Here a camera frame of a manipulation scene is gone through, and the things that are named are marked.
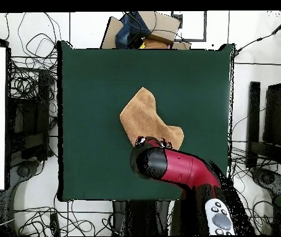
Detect black cable with adapter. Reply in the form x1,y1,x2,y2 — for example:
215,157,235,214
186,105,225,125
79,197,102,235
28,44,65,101
233,10,281,62

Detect dark-framed white board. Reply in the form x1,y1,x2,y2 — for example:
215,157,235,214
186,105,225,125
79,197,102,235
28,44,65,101
171,10,208,42

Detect black wheeled stand base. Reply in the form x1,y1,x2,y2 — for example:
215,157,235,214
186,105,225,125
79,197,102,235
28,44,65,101
6,159,47,198

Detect black upright post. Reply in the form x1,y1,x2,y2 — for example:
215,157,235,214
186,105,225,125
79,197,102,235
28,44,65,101
246,81,261,170

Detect dark green table cloth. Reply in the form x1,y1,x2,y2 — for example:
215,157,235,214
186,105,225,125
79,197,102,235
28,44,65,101
56,40,235,202

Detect black chair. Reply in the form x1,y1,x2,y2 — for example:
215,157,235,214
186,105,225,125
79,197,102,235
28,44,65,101
263,82,281,149

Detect blue jeans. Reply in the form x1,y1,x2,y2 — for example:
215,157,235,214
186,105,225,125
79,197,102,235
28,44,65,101
115,11,153,49

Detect brown cardboard box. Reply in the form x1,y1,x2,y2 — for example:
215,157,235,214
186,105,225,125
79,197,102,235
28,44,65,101
136,10,182,43

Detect brown cardboard sheet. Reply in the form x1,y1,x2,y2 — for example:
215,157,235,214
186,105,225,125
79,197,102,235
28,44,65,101
100,16,124,49

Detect black cable tangle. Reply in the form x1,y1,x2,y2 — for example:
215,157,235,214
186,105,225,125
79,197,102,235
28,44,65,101
230,148,275,235
5,12,62,117

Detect orange terry towel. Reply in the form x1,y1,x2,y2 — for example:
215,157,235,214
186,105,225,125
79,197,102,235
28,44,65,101
119,86,185,151

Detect black equipment stand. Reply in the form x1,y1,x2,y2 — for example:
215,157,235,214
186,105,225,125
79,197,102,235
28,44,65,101
6,69,54,161

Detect orange-brown cloth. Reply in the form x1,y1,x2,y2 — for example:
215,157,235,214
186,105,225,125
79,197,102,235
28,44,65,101
141,36,174,49

